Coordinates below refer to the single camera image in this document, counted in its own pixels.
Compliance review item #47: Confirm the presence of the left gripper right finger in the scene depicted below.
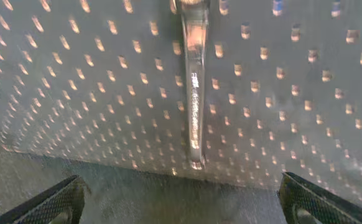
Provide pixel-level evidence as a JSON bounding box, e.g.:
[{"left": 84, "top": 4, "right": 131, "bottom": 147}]
[{"left": 277, "top": 172, "right": 362, "bottom": 224}]

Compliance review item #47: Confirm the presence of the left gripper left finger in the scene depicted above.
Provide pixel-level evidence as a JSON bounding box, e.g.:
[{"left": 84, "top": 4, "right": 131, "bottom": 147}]
[{"left": 0, "top": 174, "right": 86, "bottom": 224}]

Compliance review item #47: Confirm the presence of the black pegboard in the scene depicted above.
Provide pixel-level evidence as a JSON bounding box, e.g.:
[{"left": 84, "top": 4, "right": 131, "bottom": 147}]
[{"left": 0, "top": 0, "right": 362, "bottom": 212}]

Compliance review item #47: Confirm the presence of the wrench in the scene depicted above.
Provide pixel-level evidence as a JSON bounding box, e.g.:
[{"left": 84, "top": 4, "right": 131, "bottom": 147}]
[{"left": 176, "top": 0, "right": 211, "bottom": 171}]

